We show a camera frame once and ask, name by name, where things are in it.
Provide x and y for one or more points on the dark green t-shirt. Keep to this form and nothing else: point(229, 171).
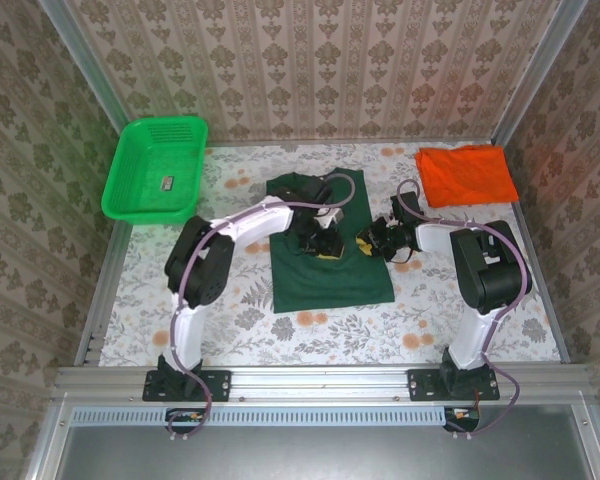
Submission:
point(330, 285)

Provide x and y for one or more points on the green plastic basket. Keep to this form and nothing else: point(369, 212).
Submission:
point(130, 165)

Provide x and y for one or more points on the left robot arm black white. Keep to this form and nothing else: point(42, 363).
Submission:
point(195, 260)

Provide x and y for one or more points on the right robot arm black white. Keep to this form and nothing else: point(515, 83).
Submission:
point(490, 280)

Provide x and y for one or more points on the floral table cover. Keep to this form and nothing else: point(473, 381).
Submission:
point(330, 340)

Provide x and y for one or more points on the orange t-shirt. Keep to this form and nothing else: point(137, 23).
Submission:
point(465, 175)

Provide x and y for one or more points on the small label sticker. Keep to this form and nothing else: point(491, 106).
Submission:
point(168, 182)

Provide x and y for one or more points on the small black connector board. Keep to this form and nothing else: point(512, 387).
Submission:
point(185, 419)
point(462, 417)

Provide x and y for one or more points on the grey metal panel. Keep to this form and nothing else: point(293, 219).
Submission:
point(330, 455)

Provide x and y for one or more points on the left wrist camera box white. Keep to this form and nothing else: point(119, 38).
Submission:
point(330, 218)

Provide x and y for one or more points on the thin aluminium wall rail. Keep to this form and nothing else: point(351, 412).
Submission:
point(330, 142)

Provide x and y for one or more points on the long aluminium base rail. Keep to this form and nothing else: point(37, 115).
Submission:
point(320, 385)

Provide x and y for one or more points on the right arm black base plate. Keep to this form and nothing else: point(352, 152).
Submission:
point(420, 385)

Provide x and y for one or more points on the aluminium side rail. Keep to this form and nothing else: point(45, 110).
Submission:
point(542, 290)
point(92, 340)

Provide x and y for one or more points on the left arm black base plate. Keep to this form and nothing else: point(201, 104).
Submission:
point(220, 385)

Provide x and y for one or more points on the aluminium frame post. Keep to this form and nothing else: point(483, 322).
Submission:
point(538, 70)
point(80, 50)

